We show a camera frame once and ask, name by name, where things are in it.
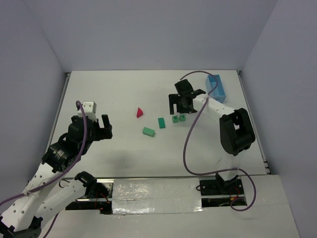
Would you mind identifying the left table edge rail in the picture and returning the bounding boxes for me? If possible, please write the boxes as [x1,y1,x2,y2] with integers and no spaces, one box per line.
[49,72,71,143]

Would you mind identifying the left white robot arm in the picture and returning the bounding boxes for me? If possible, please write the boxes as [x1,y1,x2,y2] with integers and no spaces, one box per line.
[0,115,112,238]

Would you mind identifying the green F cube block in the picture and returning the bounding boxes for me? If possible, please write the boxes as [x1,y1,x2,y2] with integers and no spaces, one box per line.
[179,114,186,122]

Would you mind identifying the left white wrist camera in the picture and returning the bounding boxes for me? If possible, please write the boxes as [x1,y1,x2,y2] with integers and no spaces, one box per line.
[76,101,97,121]

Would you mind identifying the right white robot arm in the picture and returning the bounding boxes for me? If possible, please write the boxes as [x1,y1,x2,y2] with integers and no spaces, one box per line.
[168,75,256,186]

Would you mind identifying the light green rectangular block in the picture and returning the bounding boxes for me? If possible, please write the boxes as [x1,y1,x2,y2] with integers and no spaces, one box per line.
[142,127,155,137]

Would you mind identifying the aluminium mounting rail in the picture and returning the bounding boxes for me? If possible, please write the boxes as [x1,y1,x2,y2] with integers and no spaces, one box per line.
[66,177,247,215]

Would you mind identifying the green G cube block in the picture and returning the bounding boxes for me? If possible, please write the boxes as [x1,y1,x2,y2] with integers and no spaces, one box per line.
[172,115,179,123]

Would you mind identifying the blue plastic box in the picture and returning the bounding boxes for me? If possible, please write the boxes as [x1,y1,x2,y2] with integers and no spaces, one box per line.
[206,75,226,103]

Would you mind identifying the silver tape sheet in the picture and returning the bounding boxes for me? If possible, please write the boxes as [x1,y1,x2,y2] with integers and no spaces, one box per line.
[112,178,203,215]

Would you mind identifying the red triangular wood block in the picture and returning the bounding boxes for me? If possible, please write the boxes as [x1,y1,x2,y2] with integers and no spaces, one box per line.
[136,108,143,118]

